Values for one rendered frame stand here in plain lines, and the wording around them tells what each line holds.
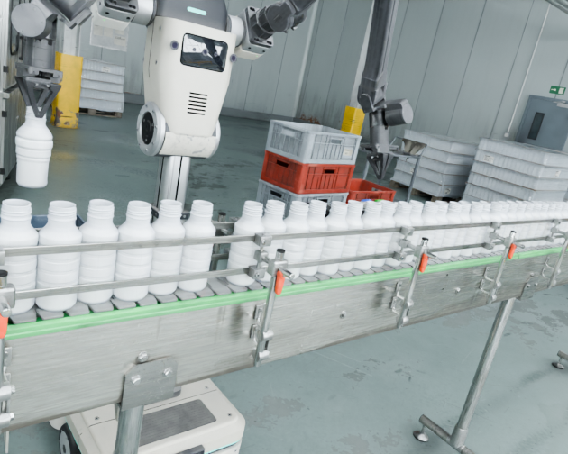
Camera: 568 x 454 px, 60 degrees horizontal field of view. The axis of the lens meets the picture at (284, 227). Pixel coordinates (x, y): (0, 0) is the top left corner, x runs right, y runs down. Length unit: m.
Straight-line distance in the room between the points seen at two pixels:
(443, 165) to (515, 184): 1.23
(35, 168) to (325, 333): 0.73
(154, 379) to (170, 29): 0.92
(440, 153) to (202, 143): 6.87
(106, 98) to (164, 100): 9.08
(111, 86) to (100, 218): 9.75
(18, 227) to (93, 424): 1.09
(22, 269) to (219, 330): 0.37
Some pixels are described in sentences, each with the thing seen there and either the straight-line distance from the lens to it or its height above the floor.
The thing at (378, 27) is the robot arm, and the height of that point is 1.58.
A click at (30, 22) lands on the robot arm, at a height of 1.41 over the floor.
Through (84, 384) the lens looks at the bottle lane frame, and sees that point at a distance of 0.90.
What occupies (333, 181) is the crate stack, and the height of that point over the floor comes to 0.76.
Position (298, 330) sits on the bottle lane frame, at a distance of 1.11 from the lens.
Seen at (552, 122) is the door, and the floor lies 1.64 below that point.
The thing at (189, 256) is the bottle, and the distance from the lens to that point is 0.90.
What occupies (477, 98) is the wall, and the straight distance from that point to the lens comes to 12.54.
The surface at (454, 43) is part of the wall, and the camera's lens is 13.17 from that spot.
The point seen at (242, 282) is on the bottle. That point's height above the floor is 1.01.
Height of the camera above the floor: 1.40
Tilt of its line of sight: 17 degrees down
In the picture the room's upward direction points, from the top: 12 degrees clockwise
